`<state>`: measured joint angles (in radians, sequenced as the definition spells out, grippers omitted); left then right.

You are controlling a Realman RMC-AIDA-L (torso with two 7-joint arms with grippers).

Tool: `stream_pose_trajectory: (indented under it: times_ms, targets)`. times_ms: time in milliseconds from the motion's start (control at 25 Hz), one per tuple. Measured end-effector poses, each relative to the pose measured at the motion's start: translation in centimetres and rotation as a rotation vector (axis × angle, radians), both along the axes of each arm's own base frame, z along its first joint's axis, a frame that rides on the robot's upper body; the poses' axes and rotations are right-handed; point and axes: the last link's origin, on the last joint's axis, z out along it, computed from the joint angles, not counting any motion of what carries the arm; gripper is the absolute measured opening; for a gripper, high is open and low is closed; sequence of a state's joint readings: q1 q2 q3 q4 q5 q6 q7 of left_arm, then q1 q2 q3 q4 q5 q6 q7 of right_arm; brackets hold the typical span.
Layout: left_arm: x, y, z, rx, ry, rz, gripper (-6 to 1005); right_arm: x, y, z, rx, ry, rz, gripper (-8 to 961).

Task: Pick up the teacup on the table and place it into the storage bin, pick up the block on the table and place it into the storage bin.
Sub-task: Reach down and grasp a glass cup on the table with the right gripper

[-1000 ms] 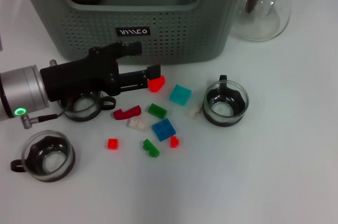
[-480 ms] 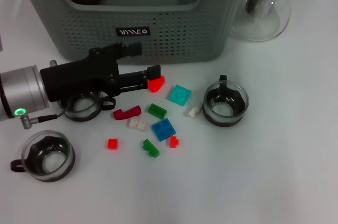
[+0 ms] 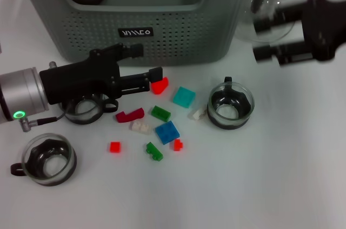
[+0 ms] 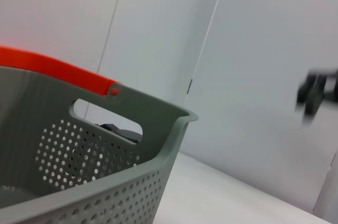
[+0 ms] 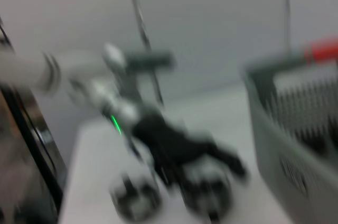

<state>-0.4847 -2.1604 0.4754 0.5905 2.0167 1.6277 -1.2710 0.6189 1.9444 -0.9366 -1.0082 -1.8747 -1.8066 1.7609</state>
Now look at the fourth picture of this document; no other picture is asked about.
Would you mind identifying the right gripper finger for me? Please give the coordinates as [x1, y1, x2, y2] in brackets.
[306, 69, 323, 83]
[295, 81, 326, 126]

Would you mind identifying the grey-green perforated storage bin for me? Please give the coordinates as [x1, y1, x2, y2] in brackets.
[0, 65, 199, 224]

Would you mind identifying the glass pitcher with black lid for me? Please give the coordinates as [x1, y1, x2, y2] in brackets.
[95, 123, 144, 145]

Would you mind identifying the orange bin handle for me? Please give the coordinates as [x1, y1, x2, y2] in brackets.
[0, 45, 124, 97]

